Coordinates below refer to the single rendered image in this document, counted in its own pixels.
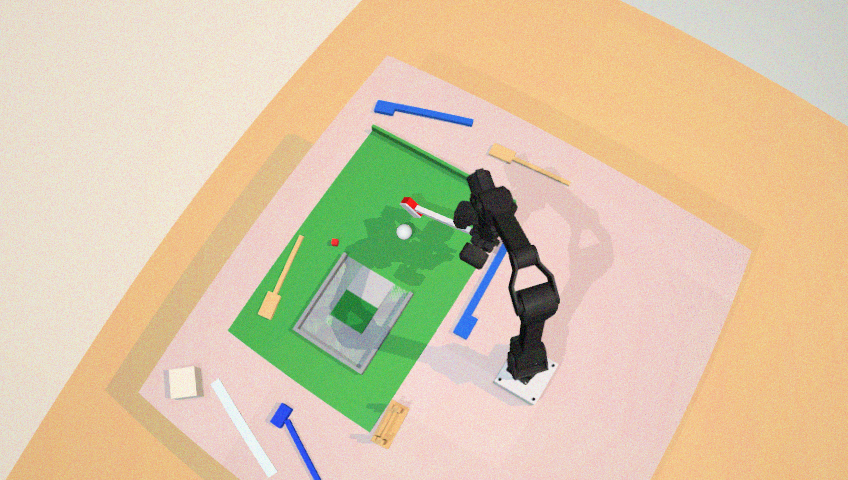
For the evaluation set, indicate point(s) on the white golf ball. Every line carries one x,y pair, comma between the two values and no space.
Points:
404,231

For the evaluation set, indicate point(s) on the cream cube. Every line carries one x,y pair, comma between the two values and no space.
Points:
186,383

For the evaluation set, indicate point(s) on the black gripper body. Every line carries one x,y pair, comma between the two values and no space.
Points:
474,255

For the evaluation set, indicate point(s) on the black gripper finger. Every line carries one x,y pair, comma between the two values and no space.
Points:
473,239

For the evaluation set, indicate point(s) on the green putting mat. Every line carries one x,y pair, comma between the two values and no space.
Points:
362,210

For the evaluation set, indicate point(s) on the white flat bar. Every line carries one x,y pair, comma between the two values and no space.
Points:
243,428

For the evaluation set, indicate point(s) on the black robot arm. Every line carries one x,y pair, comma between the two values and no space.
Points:
535,304

